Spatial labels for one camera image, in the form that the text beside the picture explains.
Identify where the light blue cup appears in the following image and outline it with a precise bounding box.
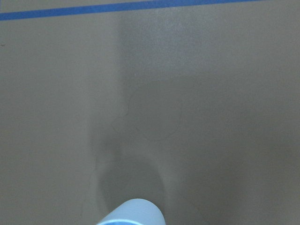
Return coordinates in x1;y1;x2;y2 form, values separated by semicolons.
98;199;166;225

